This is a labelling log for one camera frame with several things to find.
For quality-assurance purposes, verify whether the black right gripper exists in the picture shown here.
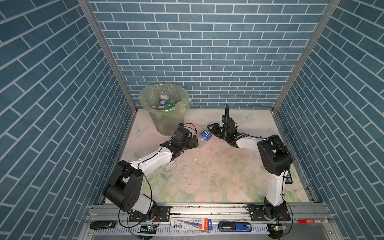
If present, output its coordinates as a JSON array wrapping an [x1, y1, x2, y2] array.
[[206, 123, 229, 140]]

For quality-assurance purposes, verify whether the blue label water bottle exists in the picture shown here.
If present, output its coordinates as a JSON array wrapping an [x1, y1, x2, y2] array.
[[198, 130, 212, 148]]

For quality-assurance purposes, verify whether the green plastic bottle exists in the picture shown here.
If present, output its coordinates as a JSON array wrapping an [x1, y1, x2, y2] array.
[[164, 101, 176, 110]]

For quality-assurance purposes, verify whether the small blue label bottle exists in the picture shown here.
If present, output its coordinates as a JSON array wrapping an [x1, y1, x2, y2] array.
[[159, 92, 169, 106]]

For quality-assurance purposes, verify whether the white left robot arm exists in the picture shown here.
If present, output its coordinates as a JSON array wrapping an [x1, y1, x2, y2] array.
[[103, 127, 199, 216]]

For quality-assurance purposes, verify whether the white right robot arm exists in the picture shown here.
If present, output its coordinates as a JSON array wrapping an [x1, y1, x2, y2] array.
[[207, 106, 293, 220]]

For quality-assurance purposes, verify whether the green lined trash bin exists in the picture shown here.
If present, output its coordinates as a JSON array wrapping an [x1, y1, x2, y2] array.
[[139, 83, 192, 136]]

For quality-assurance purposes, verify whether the black calculator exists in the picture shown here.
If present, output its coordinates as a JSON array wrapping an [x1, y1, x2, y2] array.
[[286, 171, 293, 185]]

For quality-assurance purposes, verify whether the blue black device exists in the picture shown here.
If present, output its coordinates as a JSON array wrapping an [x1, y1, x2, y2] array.
[[218, 222, 252, 233]]

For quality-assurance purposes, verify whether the red marker pen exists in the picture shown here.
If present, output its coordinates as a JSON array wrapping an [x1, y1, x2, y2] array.
[[298, 219, 329, 224]]

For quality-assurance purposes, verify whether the black remote control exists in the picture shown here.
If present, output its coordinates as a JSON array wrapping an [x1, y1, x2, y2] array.
[[90, 221, 117, 230]]

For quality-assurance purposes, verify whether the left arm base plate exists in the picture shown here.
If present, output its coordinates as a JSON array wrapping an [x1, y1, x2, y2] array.
[[129, 206, 171, 223]]

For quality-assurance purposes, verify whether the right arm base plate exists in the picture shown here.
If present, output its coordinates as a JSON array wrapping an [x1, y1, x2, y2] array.
[[246, 203, 291, 222]]

